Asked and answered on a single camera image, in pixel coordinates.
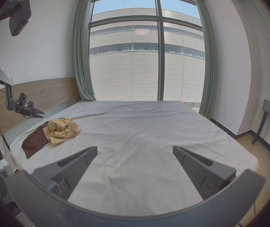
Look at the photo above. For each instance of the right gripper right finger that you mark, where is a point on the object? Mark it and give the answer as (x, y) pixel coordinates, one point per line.
(205, 174)

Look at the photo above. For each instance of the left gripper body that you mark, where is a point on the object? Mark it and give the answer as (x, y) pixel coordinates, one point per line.
(27, 111)

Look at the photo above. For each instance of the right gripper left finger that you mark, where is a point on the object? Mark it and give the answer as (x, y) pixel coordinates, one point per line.
(61, 174)

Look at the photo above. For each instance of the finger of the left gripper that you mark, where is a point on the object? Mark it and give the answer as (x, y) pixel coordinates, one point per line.
(37, 116)
(39, 111)

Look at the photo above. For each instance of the tan shorts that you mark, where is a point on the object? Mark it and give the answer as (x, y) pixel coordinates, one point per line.
(63, 130)

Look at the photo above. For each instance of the brown shorts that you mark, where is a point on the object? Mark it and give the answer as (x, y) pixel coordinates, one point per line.
(34, 141)

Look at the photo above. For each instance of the bed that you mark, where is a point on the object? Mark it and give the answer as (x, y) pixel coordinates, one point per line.
(137, 138)

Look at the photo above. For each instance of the window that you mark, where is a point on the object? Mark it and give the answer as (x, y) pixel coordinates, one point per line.
(125, 79)

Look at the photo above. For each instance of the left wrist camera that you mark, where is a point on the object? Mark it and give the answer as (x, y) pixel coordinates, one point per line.
(31, 103)

